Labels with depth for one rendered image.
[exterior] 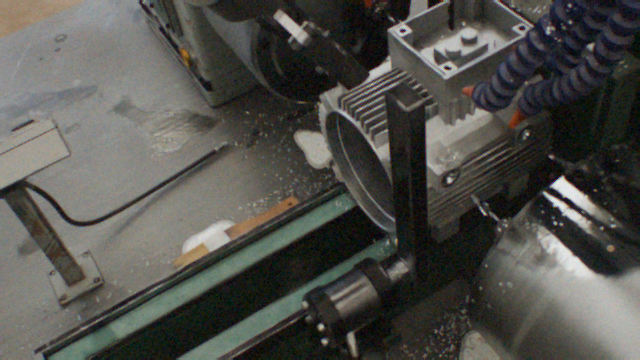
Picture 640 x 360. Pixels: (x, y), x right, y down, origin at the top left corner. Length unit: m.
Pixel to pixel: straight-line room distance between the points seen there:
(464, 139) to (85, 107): 0.78
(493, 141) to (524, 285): 0.21
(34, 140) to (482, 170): 0.51
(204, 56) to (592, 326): 0.78
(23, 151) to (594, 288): 0.63
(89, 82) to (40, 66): 0.13
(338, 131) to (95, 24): 0.78
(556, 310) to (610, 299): 0.04
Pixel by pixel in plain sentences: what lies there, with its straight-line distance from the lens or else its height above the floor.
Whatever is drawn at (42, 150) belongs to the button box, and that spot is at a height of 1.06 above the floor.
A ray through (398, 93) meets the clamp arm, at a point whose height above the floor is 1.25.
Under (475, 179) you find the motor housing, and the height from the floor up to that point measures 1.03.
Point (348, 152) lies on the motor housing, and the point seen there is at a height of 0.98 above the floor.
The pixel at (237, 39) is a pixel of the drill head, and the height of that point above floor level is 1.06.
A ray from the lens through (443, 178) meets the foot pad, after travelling 0.74.
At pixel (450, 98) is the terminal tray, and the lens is 0.75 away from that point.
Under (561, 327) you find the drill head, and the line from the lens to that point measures 0.60.
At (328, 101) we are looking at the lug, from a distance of 0.80.
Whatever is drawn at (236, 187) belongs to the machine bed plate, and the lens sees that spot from 1.12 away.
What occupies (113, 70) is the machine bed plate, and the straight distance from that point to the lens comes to 1.40.
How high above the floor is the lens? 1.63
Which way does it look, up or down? 50 degrees down
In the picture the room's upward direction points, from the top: 12 degrees counter-clockwise
